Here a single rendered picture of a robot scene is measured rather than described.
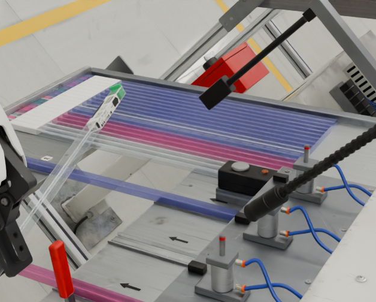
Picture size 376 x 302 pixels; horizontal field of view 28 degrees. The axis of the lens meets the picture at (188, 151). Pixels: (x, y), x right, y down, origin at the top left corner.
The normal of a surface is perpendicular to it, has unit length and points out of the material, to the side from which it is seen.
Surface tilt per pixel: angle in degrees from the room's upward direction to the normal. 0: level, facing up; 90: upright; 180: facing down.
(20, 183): 79
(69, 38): 0
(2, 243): 22
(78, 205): 90
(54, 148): 46
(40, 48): 0
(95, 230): 0
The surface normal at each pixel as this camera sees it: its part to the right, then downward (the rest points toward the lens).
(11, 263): 0.86, -0.26
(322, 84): 0.61, -0.48
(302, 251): -0.03, -0.90
